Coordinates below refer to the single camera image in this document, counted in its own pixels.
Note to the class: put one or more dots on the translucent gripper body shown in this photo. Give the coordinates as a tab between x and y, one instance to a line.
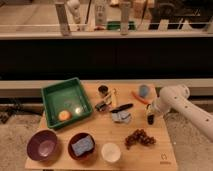
150	110

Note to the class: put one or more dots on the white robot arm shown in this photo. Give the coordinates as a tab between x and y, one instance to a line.
176	97

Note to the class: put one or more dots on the orange carrot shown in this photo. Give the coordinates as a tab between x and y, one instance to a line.
140	99

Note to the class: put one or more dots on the blue cup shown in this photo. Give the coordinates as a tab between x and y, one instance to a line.
144	91

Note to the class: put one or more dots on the black marker pen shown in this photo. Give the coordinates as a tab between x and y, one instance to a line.
121	108

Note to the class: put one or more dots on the bunch of dark grapes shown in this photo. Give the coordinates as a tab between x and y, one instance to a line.
139	136

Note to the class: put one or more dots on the small black metal object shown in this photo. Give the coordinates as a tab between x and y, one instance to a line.
101	106

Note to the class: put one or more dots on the small dark can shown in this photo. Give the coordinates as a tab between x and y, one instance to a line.
103	90

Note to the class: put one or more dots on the white cup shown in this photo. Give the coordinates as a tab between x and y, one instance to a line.
111	152

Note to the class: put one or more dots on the blue sponge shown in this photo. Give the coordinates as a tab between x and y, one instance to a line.
83	145

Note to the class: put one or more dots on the green plastic tray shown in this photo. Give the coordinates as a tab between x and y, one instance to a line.
68	95

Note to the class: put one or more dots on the orange fruit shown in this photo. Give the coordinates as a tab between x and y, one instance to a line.
64	115

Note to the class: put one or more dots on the purple bowl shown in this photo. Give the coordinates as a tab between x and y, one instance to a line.
43	146

